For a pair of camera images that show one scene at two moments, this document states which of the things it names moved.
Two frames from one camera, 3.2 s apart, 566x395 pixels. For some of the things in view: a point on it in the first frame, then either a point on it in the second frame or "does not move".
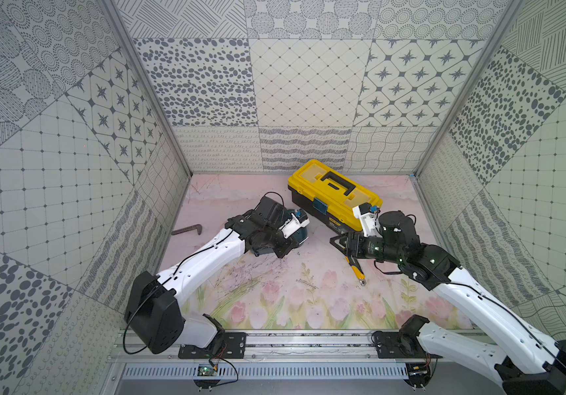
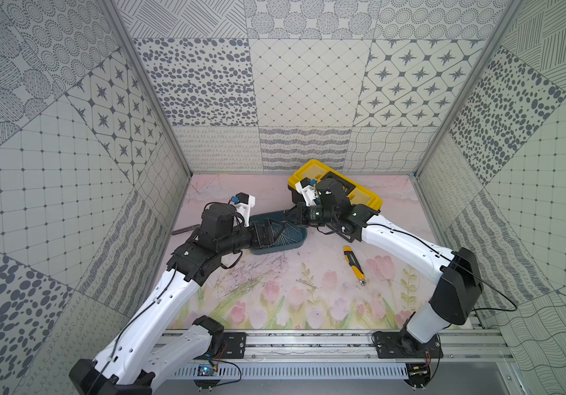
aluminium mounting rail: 282,346 does not move
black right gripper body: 375,248 -> 315,216
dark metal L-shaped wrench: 197,226 does not move
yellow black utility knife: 356,270 does not move
